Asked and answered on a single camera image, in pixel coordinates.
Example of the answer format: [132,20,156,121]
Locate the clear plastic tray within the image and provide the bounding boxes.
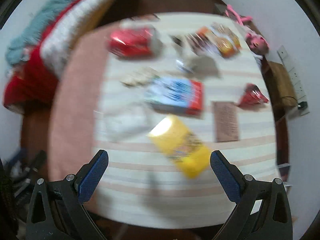
[97,100,152,142]

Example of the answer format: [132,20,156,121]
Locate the red wrapper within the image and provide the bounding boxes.
[237,83,269,107]

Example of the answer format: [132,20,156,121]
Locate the yellow box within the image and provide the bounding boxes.
[148,115,211,179]

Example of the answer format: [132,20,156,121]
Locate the blue red milk carton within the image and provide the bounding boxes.
[144,76,204,116]

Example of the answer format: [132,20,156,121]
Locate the white cookie wrapper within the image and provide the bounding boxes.
[169,34,219,79]

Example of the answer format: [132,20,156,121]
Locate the crushed red soda can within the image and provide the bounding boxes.
[106,25,162,59]

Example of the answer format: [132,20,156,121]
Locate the orange snack wrapper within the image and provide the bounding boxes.
[196,22,241,58]

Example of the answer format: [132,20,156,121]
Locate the pink table cloth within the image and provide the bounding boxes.
[47,22,120,181]

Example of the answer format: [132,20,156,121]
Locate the red fleece blanket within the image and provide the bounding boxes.
[3,0,81,111]

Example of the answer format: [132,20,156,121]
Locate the brown paper card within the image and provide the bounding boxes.
[212,102,239,142]

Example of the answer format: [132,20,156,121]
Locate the wooden block stool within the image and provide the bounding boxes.
[263,61,298,110]

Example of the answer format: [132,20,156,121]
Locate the black charger plug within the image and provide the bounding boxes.
[297,101,308,110]

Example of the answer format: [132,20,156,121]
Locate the white power strip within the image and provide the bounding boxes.
[277,45,310,116]

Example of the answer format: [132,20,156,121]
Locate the striped cream table cloth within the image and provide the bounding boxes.
[87,12,279,229]

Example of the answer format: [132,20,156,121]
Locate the pink panther plush toy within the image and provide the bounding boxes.
[235,15,270,56]

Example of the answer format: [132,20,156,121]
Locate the bed with checkered sheet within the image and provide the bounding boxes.
[3,0,141,81]

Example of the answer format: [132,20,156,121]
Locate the teal blue duvet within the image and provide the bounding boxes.
[5,0,75,66]

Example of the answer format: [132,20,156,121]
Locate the cardboard box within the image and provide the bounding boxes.
[214,3,242,23]

